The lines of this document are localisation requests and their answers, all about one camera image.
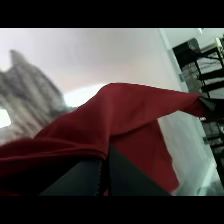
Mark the red garment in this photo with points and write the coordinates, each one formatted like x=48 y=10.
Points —
x=123 y=110

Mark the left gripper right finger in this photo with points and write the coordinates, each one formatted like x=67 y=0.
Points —
x=128 y=176

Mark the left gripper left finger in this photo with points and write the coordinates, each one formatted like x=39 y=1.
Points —
x=78 y=178

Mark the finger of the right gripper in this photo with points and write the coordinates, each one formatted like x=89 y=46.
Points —
x=210 y=106

